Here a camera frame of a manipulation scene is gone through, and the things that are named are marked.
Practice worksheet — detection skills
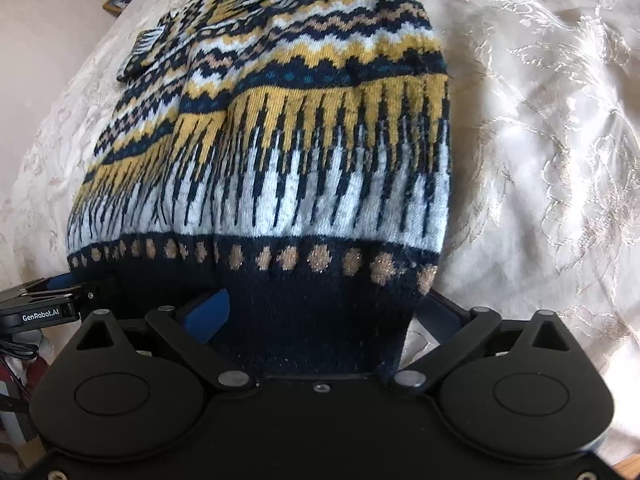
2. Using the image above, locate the white embroidered bedspread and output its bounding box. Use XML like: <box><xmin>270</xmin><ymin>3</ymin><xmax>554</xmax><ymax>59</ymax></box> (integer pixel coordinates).
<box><xmin>1</xmin><ymin>0</ymin><xmax>639</xmax><ymax>463</ymax></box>

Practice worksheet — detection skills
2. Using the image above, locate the wooden photo frame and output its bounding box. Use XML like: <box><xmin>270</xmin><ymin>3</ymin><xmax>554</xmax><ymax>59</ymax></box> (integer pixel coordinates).
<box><xmin>102</xmin><ymin>0</ymin><xmax>132</xmax><ymax>16</ymax></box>

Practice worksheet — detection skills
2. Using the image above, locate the navy yellow patterned knit sweater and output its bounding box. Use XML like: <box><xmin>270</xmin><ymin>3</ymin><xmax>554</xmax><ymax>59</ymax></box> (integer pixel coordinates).
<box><xmin>66</xmin><ymin>0</ymin><xmax>451</xmax><ymax>375</ymax></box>

